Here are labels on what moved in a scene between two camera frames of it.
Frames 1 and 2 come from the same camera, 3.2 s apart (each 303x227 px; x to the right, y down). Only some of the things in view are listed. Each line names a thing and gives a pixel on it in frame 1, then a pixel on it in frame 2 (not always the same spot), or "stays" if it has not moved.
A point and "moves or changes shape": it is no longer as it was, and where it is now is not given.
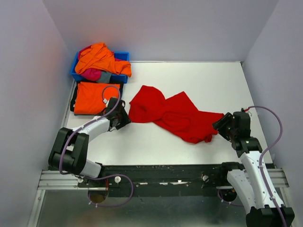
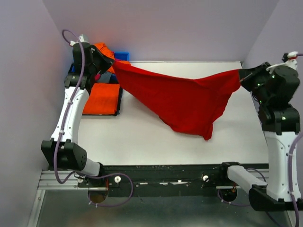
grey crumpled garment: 105,77 stays
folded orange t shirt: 91,97 stays
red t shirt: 176,114 moves or changes shape
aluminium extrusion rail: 54,180 stays
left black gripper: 126,117 -> 108,61
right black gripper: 227,118 -> 247,75
